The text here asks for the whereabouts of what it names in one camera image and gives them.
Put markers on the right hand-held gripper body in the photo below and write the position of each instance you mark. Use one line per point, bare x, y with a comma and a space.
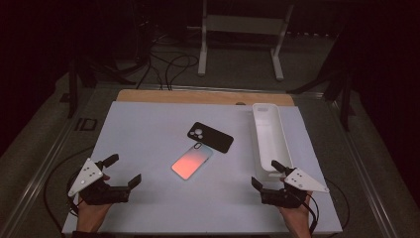
302, 181

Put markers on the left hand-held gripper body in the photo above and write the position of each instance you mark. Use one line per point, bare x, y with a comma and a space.
89, 177

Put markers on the white plastic tray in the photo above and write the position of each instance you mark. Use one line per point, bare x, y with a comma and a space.
270, 139

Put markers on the pink blue gradient phone case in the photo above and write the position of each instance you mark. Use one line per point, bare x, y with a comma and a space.
191, 162

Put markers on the person's left hand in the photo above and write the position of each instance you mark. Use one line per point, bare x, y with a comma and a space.
90, 214

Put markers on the person's right hand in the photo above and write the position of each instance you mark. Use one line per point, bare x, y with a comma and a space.
297, 219

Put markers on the white table cover sheet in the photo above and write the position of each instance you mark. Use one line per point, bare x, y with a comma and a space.
158, 132

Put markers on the black phone case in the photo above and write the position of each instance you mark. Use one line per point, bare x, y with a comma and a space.
211, 137

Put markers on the black metal stand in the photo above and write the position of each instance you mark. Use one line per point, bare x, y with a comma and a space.
345, 102
73, 92

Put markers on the white metal stand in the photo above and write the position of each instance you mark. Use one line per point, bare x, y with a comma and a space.
244, 24

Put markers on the black rectangular floor bracket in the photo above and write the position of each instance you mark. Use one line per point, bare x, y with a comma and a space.
86, 124

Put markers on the metal floor rail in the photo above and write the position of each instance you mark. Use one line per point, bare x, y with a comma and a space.
361, 165
36, 173

